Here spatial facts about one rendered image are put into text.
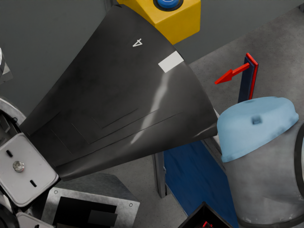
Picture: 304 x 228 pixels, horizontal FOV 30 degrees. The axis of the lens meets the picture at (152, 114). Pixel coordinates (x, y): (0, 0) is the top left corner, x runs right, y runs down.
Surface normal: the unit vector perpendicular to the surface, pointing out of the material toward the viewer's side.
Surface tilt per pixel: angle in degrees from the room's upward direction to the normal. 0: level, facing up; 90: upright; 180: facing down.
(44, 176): 4
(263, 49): 0
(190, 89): 21
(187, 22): 90
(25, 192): 4
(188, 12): 90
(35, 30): 90
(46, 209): 50
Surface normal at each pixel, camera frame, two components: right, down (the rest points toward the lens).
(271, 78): -0.05, -0.50
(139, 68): 0.04, -0.29
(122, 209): 0.37, 0.24
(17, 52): 0.52, 0.73
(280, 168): -0.61, 0.04
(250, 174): -0.55, 0.34
